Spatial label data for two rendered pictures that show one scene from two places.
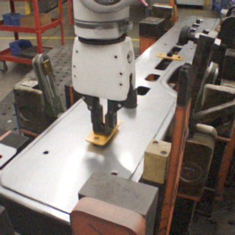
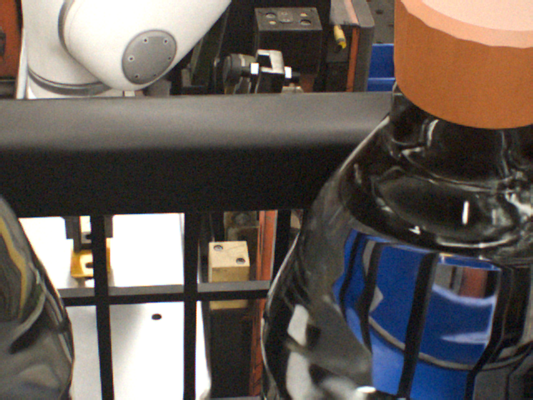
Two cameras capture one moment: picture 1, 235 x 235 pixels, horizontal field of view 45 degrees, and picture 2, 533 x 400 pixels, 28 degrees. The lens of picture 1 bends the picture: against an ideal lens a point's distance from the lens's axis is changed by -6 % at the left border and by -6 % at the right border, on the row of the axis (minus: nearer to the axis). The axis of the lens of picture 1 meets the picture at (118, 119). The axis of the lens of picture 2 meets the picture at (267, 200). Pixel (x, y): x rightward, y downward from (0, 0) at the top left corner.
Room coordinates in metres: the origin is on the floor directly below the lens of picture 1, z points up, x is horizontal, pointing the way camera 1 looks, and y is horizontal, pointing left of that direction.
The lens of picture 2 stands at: (-0.28, 0.30, 1.71)
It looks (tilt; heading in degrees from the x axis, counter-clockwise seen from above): 39 degrees down; 327
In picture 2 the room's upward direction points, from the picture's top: 4 degrees clockwise
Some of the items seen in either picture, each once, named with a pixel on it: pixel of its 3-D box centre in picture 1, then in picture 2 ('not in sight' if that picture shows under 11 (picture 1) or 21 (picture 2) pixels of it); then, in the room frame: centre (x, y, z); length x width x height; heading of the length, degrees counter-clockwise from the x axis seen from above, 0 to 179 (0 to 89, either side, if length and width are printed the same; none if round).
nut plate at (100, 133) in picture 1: (103, 128); (90, 241); (0.45, 0.03, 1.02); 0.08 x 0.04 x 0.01; 156
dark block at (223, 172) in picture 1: (225, 133); (276, 169); (0.59, -0.27, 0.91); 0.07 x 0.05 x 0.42; 66
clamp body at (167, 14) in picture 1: (161, 38); not in sight; (1.49, -0.23, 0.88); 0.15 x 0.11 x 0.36; 66
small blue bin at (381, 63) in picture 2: not in sight; (375, 84); (0.90, -0.65, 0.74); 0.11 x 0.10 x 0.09; 156
